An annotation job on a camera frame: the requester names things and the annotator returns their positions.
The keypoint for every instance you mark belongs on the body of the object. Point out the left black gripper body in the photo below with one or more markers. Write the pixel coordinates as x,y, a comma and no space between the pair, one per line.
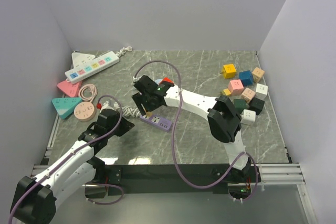
109,135

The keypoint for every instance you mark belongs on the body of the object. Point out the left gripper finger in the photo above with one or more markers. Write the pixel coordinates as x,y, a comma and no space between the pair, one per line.
126,125
122,130

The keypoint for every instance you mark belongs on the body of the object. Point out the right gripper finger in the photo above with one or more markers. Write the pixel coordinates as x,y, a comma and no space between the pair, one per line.
154,104
137,98

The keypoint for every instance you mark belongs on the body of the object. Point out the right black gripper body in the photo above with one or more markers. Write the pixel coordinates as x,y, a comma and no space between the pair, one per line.
145,98

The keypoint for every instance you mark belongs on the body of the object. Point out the purple power strip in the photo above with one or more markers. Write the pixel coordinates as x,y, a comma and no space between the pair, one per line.
157,121

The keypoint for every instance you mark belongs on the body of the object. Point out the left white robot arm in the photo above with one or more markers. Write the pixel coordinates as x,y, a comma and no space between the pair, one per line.
36,199

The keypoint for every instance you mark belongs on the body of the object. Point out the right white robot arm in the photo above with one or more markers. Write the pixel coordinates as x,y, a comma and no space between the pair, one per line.
223,118

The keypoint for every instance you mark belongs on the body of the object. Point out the blue round socket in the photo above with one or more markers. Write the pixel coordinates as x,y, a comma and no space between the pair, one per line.
158,81

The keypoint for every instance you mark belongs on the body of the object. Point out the red cube socket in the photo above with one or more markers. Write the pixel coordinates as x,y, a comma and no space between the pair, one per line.
166,80

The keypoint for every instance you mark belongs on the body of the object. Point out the pink round socket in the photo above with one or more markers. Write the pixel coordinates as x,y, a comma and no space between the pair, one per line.
84,111

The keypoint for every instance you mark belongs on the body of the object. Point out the pink triangle socket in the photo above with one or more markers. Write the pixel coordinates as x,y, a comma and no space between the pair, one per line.
71,90

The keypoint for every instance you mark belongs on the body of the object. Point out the teal triangle socket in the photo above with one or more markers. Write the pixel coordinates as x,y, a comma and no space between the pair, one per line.
65,106

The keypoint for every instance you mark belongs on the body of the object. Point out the white triangle socket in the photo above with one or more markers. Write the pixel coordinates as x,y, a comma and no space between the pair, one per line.
79,58

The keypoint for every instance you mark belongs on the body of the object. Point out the yellow cube socket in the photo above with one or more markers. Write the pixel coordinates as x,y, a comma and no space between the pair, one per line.
228,71

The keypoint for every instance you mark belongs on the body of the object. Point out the dark green cube socket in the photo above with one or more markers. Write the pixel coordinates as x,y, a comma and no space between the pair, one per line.
240,105

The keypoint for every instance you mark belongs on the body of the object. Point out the light pink cube socket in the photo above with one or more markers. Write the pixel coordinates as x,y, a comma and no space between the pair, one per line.
248,94

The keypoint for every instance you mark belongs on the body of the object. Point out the white plug adapter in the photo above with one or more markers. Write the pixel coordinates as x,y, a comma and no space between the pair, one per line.
248,117

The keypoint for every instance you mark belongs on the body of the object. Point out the blue cube socket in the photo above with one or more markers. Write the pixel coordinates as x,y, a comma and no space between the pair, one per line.
246,78

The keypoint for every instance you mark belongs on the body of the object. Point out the black cube socket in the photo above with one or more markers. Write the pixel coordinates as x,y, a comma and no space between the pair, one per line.
256,105

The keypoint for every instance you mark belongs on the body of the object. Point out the tan cube socket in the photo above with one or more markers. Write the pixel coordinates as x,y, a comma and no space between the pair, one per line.
257,74

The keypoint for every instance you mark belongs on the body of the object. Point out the white cube socket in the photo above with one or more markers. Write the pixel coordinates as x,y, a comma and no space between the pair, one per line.
261,91

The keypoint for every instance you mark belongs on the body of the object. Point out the long white power strip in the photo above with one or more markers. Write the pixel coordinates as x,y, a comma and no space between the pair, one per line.
94,66

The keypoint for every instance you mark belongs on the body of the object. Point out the black base crossbar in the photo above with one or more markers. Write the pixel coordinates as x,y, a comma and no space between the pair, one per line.
141,179

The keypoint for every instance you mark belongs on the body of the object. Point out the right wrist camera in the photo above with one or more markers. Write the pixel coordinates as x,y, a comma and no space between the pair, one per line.
136,79

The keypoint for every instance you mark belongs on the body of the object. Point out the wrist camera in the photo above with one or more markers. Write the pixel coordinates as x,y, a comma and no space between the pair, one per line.
136,79
107,105

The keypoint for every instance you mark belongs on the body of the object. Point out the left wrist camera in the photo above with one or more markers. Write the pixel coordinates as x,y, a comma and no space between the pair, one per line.
107,105

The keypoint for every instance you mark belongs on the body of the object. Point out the aluminium frame rail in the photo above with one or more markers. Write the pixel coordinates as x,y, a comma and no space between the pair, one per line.
281,174

